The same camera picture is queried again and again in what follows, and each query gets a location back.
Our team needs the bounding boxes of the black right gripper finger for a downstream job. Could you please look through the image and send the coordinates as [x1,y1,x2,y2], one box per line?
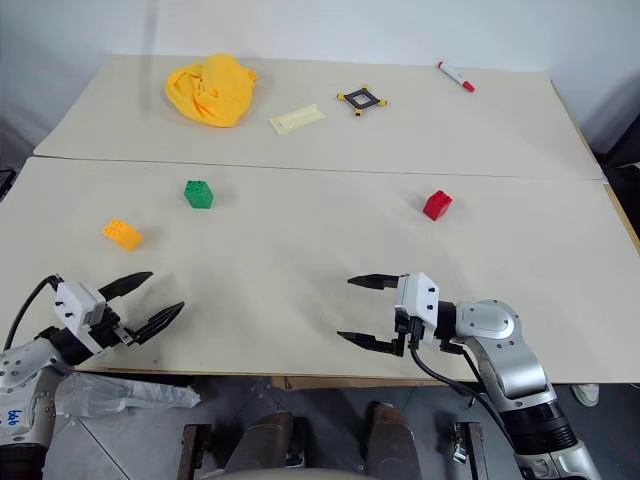
[347,272,411,293]
[336,330,405,358]

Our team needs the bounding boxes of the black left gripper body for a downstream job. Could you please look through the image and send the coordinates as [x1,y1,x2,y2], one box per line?
[89,302,136,352]

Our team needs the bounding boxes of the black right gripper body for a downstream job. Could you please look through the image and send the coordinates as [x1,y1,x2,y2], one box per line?
[393,302,425,351]

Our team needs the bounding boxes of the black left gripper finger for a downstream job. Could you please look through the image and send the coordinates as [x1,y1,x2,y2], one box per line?
[130,301,186,347]
[98,271,154,303]

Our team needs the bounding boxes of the orange toy brick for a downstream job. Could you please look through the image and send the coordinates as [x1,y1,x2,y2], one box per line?
[102,218,146,253]

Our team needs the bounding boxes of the clear crumpled plastic bag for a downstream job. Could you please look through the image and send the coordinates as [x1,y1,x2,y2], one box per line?
[53,371,202,420]

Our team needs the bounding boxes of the red toy brick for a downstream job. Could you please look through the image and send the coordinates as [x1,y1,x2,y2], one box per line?
[422,189,455,221]

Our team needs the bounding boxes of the dark brown rounded shape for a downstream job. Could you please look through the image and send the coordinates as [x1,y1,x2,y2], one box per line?
[234,411,297,474]
[364,401,422,480]

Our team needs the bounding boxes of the green toy brick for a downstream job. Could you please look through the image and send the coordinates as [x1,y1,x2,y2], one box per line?
[183,179,215,210]

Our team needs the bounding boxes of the cream plastic strip piece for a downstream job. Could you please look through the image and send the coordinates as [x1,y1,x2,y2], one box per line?
[268,103,329,136]

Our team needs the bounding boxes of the white shoe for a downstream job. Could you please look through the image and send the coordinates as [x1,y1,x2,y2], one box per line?
[571,383,601,408]

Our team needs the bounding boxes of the crumpled yellow cloth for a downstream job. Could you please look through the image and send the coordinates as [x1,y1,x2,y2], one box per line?
[164,52,261,130]

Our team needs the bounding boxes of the red and white marker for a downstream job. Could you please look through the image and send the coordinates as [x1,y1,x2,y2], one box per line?
[436,60,477,94]

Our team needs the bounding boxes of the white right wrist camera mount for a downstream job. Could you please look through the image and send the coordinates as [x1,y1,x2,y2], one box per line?
[395,272,442,347]

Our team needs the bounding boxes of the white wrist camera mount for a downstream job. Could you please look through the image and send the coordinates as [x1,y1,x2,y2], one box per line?
[53,281,109,354]
[395,272,442,347]

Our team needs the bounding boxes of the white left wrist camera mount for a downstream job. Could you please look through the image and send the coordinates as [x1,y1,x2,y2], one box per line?
[53,281,109,354]

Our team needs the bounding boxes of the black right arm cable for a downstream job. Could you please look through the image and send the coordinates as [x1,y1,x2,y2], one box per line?
[408,329,524,454]

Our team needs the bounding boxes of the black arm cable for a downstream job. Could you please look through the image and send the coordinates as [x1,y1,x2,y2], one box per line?
[408,329,524,454]
[2,274,64,352]

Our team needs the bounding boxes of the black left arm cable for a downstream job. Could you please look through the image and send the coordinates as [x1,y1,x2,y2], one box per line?
[2,274,64,352]

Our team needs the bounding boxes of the black metal frame post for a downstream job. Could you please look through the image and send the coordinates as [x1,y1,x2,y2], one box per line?
[451,421,490,480]
[175,423,214,480]

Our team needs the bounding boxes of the black square frame yellow corners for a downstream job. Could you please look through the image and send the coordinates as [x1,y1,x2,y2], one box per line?
[335,84,391,120]

